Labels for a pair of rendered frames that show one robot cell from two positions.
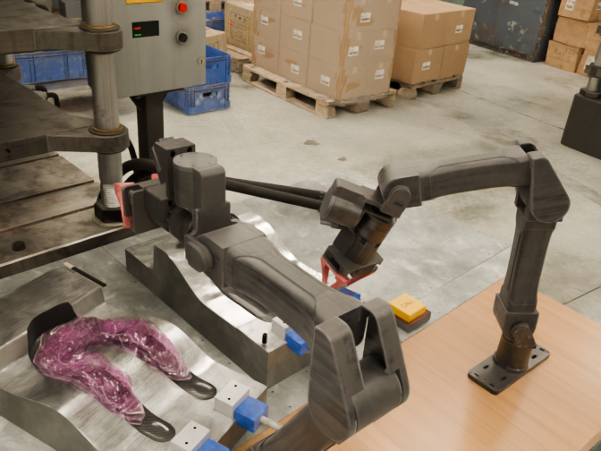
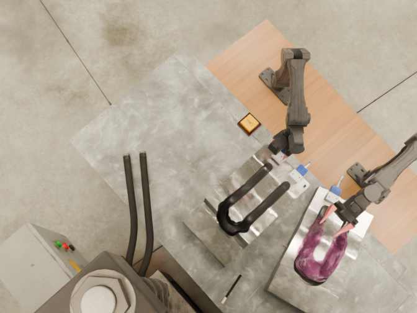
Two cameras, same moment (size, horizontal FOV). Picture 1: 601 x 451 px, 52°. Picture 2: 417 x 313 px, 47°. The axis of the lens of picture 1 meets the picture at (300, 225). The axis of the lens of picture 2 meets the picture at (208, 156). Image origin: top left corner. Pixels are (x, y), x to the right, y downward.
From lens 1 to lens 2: 1.88 m
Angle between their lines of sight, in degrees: 63
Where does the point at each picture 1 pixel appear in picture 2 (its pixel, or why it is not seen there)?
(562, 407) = not seen: hidden behind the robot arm
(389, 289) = (226, 128)
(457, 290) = (222, 95)
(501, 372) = (285, 91)
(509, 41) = not seen: outside the picture
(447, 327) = (253, 106)
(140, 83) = not seen: hidden behind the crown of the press
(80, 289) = (285, 272)
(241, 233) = (382, 177)
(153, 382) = (329, 229)
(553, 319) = (241, 56)
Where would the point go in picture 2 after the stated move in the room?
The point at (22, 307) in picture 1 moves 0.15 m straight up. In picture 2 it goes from (302, 294) to (311, 295)
